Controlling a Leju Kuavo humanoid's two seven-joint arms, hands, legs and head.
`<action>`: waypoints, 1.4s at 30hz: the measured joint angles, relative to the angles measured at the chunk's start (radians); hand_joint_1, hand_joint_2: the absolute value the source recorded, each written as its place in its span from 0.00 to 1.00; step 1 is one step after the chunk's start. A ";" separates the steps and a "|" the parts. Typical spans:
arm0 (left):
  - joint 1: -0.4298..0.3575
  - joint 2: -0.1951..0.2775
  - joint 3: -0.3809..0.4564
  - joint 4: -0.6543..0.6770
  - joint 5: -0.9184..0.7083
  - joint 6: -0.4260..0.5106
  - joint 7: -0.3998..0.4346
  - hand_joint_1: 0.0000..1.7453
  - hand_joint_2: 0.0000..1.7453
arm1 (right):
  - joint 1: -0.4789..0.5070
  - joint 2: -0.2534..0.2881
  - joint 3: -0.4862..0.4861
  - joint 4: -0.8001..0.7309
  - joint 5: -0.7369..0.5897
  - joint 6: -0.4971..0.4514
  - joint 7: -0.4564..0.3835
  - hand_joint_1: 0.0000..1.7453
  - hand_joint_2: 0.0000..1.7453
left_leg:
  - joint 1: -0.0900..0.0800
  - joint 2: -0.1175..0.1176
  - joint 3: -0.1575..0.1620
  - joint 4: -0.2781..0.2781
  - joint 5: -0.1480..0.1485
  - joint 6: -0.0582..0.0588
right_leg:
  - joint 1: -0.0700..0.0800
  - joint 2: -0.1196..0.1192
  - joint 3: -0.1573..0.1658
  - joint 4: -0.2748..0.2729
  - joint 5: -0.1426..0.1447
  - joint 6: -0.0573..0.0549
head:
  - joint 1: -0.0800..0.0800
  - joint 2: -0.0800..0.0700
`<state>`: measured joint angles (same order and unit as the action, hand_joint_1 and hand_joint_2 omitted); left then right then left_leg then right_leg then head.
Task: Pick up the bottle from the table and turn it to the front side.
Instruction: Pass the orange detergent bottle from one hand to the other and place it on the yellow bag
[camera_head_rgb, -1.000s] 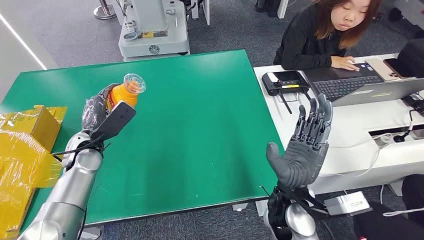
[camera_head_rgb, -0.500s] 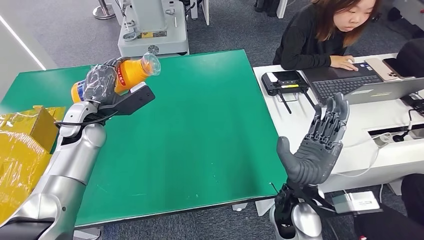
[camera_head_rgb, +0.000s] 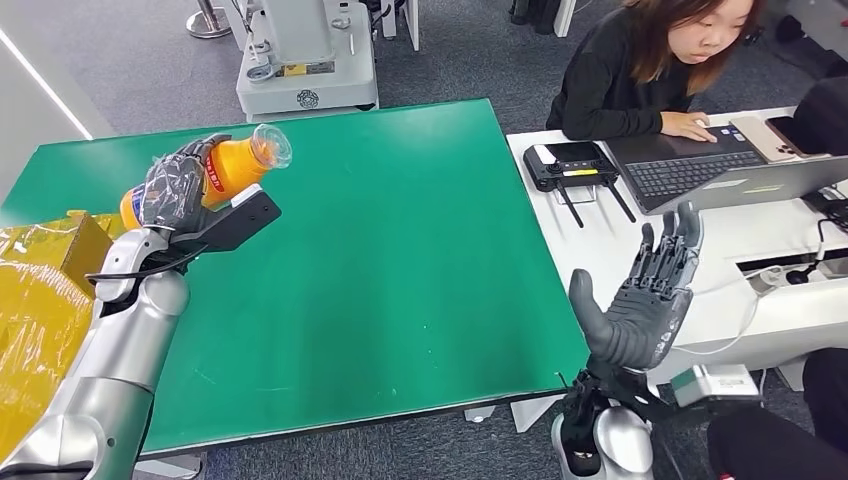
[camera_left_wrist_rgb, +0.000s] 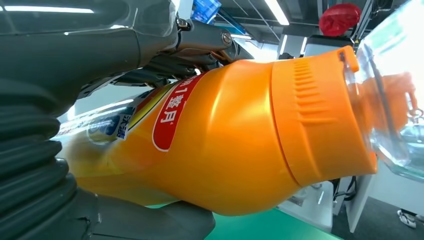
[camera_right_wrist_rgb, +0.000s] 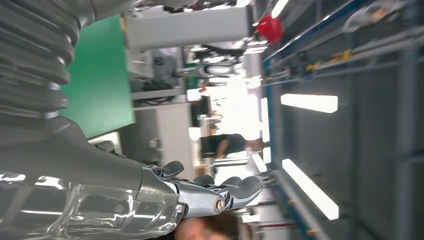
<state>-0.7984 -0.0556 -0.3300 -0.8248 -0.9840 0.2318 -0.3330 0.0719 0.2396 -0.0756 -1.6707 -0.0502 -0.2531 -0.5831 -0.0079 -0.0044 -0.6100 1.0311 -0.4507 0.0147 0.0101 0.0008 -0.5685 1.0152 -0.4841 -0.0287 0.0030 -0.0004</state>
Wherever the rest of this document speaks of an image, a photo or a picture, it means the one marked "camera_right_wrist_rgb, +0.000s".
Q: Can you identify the white cabinet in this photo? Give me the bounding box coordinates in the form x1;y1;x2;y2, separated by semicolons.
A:
132;102;196;181

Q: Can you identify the person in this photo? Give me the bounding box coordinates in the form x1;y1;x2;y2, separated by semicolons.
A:
199;133;266;160
173;211;241;240

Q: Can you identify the silver background robot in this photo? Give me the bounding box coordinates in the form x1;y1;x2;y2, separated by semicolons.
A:
178;61;246;78

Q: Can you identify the white pillar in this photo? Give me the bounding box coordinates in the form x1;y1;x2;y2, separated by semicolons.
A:
126;5;255;51

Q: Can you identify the long ceiling light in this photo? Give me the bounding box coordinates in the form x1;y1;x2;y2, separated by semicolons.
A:
280;93;339;114
270;0;290;19
281;158;340;221

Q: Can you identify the blue overhead rail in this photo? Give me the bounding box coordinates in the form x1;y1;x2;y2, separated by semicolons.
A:
263;0;424;82

